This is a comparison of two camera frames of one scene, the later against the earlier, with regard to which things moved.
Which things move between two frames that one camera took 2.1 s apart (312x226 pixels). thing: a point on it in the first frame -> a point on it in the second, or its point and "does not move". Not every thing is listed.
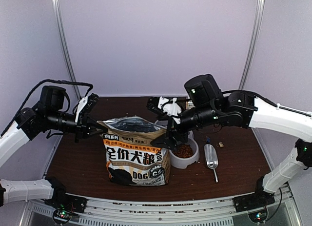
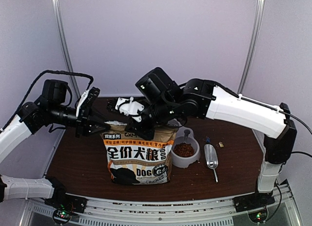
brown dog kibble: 184,151 does not move
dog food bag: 131,158 does not move
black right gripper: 172,130 -> 147,133
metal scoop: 211,158 does not move
